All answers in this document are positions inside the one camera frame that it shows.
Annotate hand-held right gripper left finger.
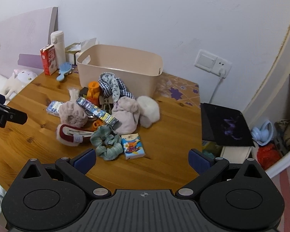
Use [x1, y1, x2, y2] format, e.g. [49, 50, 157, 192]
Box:
[16, 148, 112, 198]

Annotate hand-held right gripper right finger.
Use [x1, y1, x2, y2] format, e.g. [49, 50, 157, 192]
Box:
[175, 148, 269, 199]

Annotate red fluffy hair clip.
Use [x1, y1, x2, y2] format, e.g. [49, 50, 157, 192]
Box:
[56, 123, 94, 147]

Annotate small orange hair clip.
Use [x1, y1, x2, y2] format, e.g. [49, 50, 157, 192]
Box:
[91, 120, 104, 131]

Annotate blue patterned tissue pack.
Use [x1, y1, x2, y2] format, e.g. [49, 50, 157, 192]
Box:
[46, 101, 65, 117]

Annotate pink fluffy hat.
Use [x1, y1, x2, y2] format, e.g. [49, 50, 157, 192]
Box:
[58, 101, 89, 129]

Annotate long blue printed box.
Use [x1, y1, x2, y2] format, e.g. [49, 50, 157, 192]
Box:
[76, 96, 119, 130]

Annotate pale pink cloth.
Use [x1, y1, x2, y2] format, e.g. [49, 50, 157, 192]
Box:
[112, 96, 141, 135]

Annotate beige hair claw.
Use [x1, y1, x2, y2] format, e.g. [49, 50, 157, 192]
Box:
[98, 95, 114, 112]

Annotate white fluffy scrunchie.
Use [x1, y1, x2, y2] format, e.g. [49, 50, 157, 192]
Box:
[136, 96, 160, 129]

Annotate orange plastic bottle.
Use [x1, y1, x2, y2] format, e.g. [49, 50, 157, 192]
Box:
[87, 81, 102, 101]

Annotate blue checked floral cloth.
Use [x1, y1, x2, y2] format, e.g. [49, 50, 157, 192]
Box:
[98, 72, 136, 105]

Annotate beige plastic storage basket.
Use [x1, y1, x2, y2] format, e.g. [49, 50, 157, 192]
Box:
[77, 44, 164, 97]

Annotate wooden desktop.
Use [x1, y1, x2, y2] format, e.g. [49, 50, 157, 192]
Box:
[0, 64, 204, 194]

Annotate green scrunchie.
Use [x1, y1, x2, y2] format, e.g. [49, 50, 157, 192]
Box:
[90, 126, 122, 161]

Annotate white plush toy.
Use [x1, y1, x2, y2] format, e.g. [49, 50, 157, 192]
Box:
[4, 69, 38, 100]

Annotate white box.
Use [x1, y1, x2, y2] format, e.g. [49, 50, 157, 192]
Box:
[219, 146, 253, 163]

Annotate black board with purple print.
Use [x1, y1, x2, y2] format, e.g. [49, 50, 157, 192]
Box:
[200, 103, 256, 148]

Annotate cartoon print tissue pack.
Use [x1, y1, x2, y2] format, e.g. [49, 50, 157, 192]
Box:
[120, 134, 146, 160]

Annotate small clear plastic bag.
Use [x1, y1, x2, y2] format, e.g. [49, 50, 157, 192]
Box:
[68, 87, 81, 102]

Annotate red and white carton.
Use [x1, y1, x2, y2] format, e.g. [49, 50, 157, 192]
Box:
[40, 44, 58, 76]

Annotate pink headboard panel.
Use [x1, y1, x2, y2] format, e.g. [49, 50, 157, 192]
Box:
[0, 7, 59, 78]

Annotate light blue hairbrush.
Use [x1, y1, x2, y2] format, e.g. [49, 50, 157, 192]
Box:
[56, 62, 74, 82]

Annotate red plastic bag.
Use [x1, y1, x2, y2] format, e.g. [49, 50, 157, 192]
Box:
[256, 144, 284, 171]

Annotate light blue headphones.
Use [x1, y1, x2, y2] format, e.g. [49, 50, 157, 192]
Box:
[251, 119, 274, 147]

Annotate white thermos bottle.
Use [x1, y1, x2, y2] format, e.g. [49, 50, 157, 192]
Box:
[50, 31, 66, 64]

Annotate olive tissue box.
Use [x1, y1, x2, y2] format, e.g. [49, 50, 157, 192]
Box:
[65, 43, 82, 65]

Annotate olive cloth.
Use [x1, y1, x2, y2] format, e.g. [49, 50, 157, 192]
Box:
[274, 119, 290, 151]

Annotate pink rug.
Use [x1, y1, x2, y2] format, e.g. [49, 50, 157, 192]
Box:
[268, 159, 290, 232]

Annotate white tissue pack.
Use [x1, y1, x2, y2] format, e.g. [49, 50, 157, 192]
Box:
[80, 38, 97, 54]

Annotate white cabinet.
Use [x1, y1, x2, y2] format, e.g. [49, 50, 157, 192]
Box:
[242, 0, 290, 180]

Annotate white plug with cable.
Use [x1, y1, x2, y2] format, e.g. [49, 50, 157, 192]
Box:
[208, 68, 229, 105]

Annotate white wall socket switch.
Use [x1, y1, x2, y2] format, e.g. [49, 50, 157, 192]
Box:
[194, 49, 233, 79]

